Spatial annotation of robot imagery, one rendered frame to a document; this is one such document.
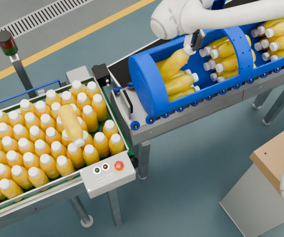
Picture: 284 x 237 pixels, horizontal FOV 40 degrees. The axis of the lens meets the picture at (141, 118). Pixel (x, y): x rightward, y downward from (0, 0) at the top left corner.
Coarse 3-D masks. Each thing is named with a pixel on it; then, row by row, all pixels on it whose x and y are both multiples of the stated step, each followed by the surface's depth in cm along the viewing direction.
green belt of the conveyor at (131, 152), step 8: (112, 112) 187; (104, 120) 184; (112, 120) 185; (120, 128) 183; (128, 144) 180; (128, 152) 178; (80, 168) 174; (56, 184) 171; (24, 192) 169; (40, 192) 169; (0, 200) 168; (0, 208) 166
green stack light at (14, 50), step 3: (15, 42) 166; (15, 45) 165; (9, 48) 164; (12, 48) 164; (15, 48) 166; (3, 51) 165; (6, 51) 165; (9, 51) 165; (12, 51) 166; (15, 51) 167; (6, 54) 167; (9, 54) 166; (12, 54) 167
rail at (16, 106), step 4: (92, 76) 185; (80, 80) 184; (84, 80) 184; (88, 80) 186; (92, 80) 187; (60, 88) 182; (64, 88) 183; (68, 88) 184; (56, 92) 183; (60, 92) 184; (40, 96) 180; (44, 96) 182; (28, 100) 179; (32, 100) 180; (36, 100) 181; (16, 104) 178; (8, 108) 177; (12, 108) 179; (16, 108) 180
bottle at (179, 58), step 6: (174, 54) 161; (180, 54) 159; (186, 54) 159; (168, 60) 163; (174, 60) 161; (180, 60) 160; (186, 60) 161; (162, 66) 165; (168, 66) 163; (174, 66) 162; (180, 66) 162; (162, 72) 165; (168, 72) 164; (174, 72) 165; (162, 78) 166; (168, 78) 167
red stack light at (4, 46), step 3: (12, 36) 162; (12, 39) 162; (9, 42) 161; (12, 42) 162; (0, 45) 161; (3, 45) 161; (6, 45) 161; (9, 45) 162; (12, 45) 163; (3, 48) 163; (6, 48) 163
